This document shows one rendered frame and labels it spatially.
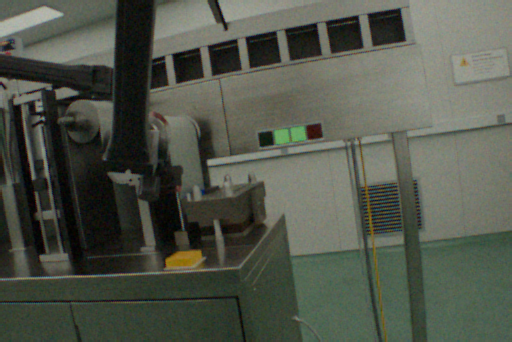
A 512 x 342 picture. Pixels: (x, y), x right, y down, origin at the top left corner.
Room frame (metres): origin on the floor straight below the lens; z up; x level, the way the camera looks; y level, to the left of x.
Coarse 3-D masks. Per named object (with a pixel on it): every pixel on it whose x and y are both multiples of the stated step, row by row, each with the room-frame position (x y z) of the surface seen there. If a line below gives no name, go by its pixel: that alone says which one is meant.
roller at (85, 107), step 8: (80, 104) 1.30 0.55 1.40; (88, 104) 1.29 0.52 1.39; (72, 112) 1.31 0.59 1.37; (88, 112) 1.29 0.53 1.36; (96, 112) 1.29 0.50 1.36; (96, 120) 1.29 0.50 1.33; (88, 128) 1.30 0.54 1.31; (96, 128) 1.29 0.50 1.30; (72, 136) 1.31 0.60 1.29; (80, 136) 1.31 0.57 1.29; (88, 136) 1.30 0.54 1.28; (96, 136) 1.30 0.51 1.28
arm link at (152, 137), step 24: (120, 0) 0.46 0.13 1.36; (144, 0) 0.46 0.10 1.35; (120, 24) 0.47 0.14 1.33; (144, 24) 0.48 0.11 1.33; (120, 48) 0.49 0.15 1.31; (144, 48) 0.49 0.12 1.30; (120, 72) 0.50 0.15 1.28; (144, 72) 0.51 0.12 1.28; (120, 96) 0.52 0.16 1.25; (144, 96) 0.52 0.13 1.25; (120, 120) 0.53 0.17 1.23; (144, 120) 0.54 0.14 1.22; (120, 144) 0.55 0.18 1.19; (144, 144) 0.56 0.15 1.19; (120, 168) 0.57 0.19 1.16; (144, 168) 0.57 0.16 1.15
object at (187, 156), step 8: (176, 152) 1.27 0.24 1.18; (184, 152) 1.33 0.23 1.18; (192, 152) 1.40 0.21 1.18; (176, 160) 1.26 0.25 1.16; (184, 160) 1.32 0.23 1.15; (192, 160) 1.39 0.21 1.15; (184, 168) 1.31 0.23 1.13; (192, 168) 1.38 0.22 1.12; (200, 168) 1.45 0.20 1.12; (184, 176) 1.30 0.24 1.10; (192, 176) 1.36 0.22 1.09; (200, 176) 1.44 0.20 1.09; (184, 184) 1.29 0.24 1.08; (192, 184) 1.35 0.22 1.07; (200, 184) 1.42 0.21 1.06; (184, 192) 1.28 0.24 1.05
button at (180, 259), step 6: (180, 252) 1.00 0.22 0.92; (186, 252) 0.99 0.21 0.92; (192, 252) 0.98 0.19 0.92; (198, 252) 0.98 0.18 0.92; (168, 258) 0.95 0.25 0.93; (174, 258) 0.95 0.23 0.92; (180, 258) 0.94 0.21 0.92; (186, 258) 0.94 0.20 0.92; (192, 258) 0.94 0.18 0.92; (198, 258) 0.97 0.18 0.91; (168, 264) 0.95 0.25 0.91; (174, 264) 0.94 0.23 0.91; (180, 264) 0.94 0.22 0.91; (186, 264) 0.94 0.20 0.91; (192, 264) 0.93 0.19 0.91
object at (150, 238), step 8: (128, 176) 1.18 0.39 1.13; (136, 176) 1.18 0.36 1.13; (136, 184) 1.20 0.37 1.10; (136, 192) 1.21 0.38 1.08; (144, 208) 1.20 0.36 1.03; (152, 208) 1.22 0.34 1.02; (144, 216) 1.20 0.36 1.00; (152, 216) 1.21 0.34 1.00; (144, 224) 1.20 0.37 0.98; (152, 224) 1.20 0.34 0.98; (144, 232) 1.20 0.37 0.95; (152, 232) 1.20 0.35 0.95; (152, 240) 1.20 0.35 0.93; (160, 240) 1.23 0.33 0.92; (144, 248) 1.18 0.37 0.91; (152, 248) 1.18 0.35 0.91
